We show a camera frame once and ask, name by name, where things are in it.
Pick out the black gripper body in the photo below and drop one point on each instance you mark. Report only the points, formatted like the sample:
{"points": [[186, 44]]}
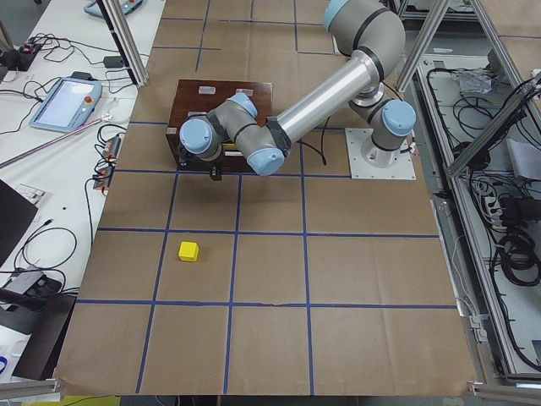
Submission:
{"points": [[215, 172]]}

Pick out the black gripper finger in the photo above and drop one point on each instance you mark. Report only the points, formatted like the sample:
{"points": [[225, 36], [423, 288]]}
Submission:
{"points": [[216, 173]]}

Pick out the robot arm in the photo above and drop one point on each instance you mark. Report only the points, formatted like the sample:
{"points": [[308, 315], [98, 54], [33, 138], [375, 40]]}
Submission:
{"points": [[373, 39]]}

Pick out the dark wooden drawer cabinet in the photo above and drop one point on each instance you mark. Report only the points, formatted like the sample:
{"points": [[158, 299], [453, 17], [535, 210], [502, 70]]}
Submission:
{"points": [[225, 105]]}

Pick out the yellow block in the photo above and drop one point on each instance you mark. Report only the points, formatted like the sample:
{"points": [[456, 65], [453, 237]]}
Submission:
{"points": [[188, 251]]}

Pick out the black power adapter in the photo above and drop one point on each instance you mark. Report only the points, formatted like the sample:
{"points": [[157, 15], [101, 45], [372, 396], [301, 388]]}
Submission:
{"points": [[113, 62]]}

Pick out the near teach pendant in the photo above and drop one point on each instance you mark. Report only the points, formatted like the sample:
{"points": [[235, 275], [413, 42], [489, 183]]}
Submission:
{"points": [[68, 105]]}

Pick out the metal rod with pink tape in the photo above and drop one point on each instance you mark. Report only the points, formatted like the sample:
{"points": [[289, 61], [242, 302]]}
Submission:
{"points": [[45, 145]]}

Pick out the black laptop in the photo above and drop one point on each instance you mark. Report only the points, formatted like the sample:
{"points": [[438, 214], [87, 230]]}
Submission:
{"points": [[17, 214]]}

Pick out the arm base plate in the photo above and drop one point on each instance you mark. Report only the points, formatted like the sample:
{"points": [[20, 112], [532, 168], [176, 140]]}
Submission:
{"points": [[368, 162]]}

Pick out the aluminium frame post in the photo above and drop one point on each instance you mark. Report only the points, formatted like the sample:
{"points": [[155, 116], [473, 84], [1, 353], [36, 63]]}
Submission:
{"points": [[118, 27]]}

